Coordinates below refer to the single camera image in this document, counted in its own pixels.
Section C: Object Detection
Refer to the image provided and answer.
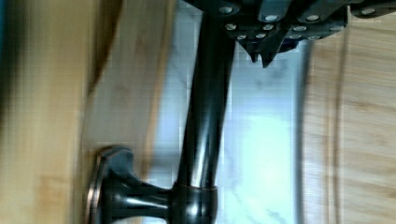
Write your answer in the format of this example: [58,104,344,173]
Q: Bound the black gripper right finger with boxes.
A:
[261,0,395,67]

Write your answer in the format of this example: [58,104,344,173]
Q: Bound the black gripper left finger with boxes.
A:
[184,0,265,63]

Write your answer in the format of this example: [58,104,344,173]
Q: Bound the black drawer handle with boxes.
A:
[83,13,234,224]

